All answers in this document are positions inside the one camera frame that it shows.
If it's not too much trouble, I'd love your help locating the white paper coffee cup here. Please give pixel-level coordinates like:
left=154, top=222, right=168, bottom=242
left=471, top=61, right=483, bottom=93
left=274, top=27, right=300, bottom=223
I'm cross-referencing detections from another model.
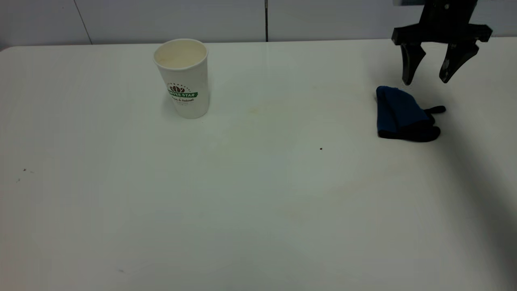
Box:
left=153, top=38, right=210, bottom=119

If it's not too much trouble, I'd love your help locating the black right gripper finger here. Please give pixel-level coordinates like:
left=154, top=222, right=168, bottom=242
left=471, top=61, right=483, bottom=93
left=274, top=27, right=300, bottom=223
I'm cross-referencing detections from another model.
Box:
left=439, top=41, right=479, bottom=84
left=400, top=41, right=427, bottom=86

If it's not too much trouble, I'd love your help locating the blue microfiber cloth black trim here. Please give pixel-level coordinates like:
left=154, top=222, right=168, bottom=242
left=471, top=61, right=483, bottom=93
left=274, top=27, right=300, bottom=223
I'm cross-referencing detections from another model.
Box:
left=376, top=86, right=446, bottom=142

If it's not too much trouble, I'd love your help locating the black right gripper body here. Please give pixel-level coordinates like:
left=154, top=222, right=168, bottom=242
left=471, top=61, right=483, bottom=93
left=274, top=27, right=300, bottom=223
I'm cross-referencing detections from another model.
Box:
left=391, top=0, right=493, bottom=46

